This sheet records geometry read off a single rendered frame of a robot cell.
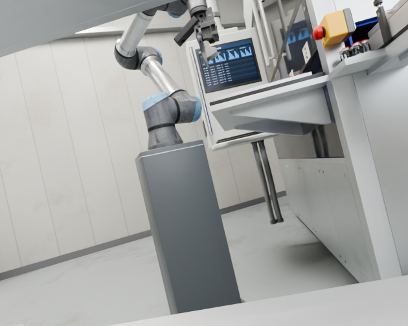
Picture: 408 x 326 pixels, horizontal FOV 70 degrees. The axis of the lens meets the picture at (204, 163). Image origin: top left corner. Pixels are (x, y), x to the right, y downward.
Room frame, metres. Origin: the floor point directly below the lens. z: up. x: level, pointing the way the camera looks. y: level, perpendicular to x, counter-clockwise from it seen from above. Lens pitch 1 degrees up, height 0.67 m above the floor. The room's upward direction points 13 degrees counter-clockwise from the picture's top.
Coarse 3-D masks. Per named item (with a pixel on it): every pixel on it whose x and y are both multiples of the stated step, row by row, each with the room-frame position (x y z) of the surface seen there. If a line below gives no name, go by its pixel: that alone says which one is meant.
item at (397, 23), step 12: (384, 12) 0.74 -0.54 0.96; (396, 12) 0.70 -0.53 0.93; (384, 24) 0.74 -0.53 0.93; (396, 24) 0.71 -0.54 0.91; (372, 36) 0.83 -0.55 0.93; (384, 36) 0.75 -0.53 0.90; (396, 36) 0.72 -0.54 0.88; (372, 48) 0.84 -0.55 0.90; (396, 48) 0.73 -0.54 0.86; (384, 60) 0.80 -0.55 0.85; (396, 60) 0.80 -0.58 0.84; (372, 72) 0.89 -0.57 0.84
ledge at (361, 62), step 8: (384, 48) 0.78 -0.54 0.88; (352, 56) 0.79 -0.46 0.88; (360, 56) 0.79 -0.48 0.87; (368, 56) 0.79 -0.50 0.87; (376, 56) 0.78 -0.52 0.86; (344, 64) 0.80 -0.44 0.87; (352, 64) 0.80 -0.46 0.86; (360, 64) 0.82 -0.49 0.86; (368, 64) 0.84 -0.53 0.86; (336, 72) 0.87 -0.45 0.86; (344, 72) 0.88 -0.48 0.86; (352, 72) 0.91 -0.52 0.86
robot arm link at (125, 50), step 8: (152, 8) 1.11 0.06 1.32; (160, 8) 1.12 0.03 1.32; (136, 16) 1.15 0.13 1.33; (144, 16) 1.14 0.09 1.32; (152, 16) 1.15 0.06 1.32; (128, 24) 1.22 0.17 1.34; (136, 24) 1.18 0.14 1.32; (144, 24) 1.18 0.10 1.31; (128, 32) 1.23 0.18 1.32; (136, 32) 1.22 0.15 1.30; (120, 40) 1.30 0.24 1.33; (128, 40) 1.26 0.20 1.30; (136, 40) 1.26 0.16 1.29; (120, 48) 1.32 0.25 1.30; (128, 48) 1.31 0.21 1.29; (120, 56) 1.35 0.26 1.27; (128, 56) 1.35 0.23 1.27; (120, 64) 1.41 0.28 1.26; (128, 64) 1.40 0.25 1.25
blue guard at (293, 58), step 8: (296, 16) 1.14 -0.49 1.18; (296, 24) 1.17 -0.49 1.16; (304, 24) 1.06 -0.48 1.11; (296, 32) 1.20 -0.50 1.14; (304, 32) 1.08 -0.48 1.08; (288, 40) 1.35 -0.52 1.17; (296, 40) 1.22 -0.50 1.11; (304, 40) 1.11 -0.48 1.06; (288, 48) 1.39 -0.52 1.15; (296, 48) 1.25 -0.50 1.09; (288, 56) 1.43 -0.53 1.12; (296, 56) 1.29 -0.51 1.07; (280, 64) 1.67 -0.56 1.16; (288, 64) 1.47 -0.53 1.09; (296, 64) 1.32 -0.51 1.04; (304, 64) 1.19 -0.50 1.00; (280, 72) 1.73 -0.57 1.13; (288, 72) 1.52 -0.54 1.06; (296, 72) 1.36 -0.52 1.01
